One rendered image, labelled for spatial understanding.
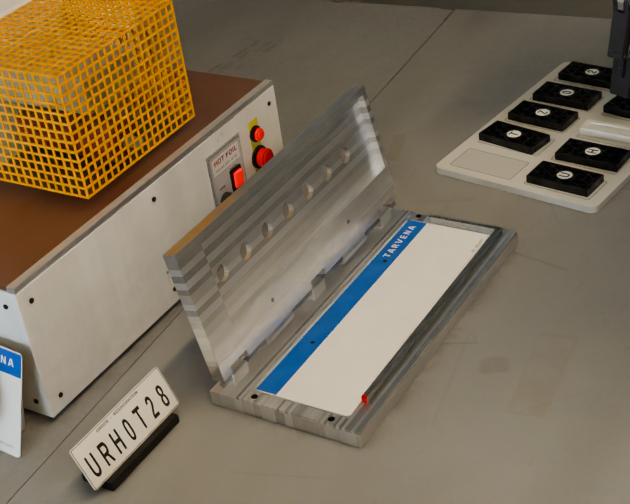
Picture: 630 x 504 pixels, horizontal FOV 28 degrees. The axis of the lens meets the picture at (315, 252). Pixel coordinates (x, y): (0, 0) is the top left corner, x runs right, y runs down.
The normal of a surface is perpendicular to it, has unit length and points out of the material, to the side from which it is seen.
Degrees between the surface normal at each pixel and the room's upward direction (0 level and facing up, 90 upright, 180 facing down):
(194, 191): 90
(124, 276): 90
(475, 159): 0
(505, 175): 0
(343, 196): 79
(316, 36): 0
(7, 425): 69
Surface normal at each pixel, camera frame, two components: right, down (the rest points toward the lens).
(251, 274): 0.81, 0.02
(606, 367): -0.13, -0.83
